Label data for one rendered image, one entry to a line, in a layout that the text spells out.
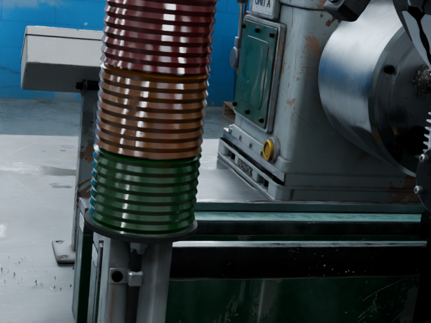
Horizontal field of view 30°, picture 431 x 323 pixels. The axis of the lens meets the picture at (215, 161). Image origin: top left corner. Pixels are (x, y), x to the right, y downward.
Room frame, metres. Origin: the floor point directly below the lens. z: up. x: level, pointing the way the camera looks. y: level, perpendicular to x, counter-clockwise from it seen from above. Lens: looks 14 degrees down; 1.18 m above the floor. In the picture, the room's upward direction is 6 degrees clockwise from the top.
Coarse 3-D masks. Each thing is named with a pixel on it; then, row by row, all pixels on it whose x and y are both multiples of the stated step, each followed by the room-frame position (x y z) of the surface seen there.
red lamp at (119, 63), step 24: (120, 0) 0.40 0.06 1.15; (144, 0) 0.40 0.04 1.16; (168, 0) 0.40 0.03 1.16; (192, 0) 0.40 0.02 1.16; (216, 0) 0.42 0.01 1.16; (120, 24) 0.40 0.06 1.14; (144, 24) 0.40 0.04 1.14; (168, 24) 0.40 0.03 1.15; (192, 24) 0.40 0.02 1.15; (120, 48) 0.40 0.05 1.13; (144, 48) 0.40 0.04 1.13; (168, 48) 0.40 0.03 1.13; (192, 48) 0.41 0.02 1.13; (144, 72) 0.40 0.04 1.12; (168, 72) 0.40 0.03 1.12; (192, 72) 0.41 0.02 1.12
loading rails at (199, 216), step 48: (96, 240) 0.67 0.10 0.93; (192, 240) 0.78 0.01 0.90; (240, 240) 0.80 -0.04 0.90; (288, 240) 0.82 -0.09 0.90; (336, 240) 0.84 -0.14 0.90; (384, 240) 0.85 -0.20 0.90; (96, 288) 0.65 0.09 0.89; (192, 288) 0.68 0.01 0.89; (240, 288) 0.69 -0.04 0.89; (288, 288) 0.71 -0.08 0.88; (336, 288) 0.72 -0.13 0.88; (384, 288) 0.74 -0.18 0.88
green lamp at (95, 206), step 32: (96, 160) 0.41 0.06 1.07; (128, 160) 0.40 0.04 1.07; (160, 160) 0.40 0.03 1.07; (192, 160) 0.41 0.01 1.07; (96, 192) 0.41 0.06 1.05; (128, 192) 0.40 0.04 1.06; (160, 192) 0.40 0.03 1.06; (192, 192) 0.42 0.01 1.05; (96, 224) 0.41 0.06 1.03; (128, 224) 0.40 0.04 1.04; (160, 224) 0.40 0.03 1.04; (192, 224) 0.43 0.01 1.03
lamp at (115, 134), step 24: (120, 72) 0.40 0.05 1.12; (120, 96) 0.40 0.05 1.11; (144, 96) 0.40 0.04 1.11; (168, 96) 0.40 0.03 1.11; (192, 96) 0.41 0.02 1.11; (96, 120) 0.42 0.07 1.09; (120, 120) 0.40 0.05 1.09; (144, 120) 0.40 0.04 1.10; (168, 120) 0.40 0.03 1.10; (192, 120) 0.41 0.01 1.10; (96, 144) 0.41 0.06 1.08; (120, 144) 0.40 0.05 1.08; (144, 144) 0.40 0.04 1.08; (168, 144) 0.40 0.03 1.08; (192, 144) 0.41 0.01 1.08
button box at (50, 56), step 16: (32, 32) 0.92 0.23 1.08; (48, 32) 0.92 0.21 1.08; (64, 32) 0.93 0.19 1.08; (80, 32) 0.94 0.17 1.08; (96, 32) 0.94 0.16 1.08; (32, 48) 0.90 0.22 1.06; (48, 48) 0.91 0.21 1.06; (64, 48) 0.92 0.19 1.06; (80, 48) 0.92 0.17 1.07; (96, 48) 0.93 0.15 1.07; (32, 64) 0.90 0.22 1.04; (48, 64) 0.90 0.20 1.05; (64, 64) 0.91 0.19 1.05; (80, 64) 0.91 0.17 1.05; (96, 64) 0.92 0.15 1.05; (32, 80) 0.93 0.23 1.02; (48, 80) 0.93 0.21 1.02; (64, 80) 0.93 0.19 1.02; (80, 80) 0.94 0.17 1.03; (96, 80) 0.94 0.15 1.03
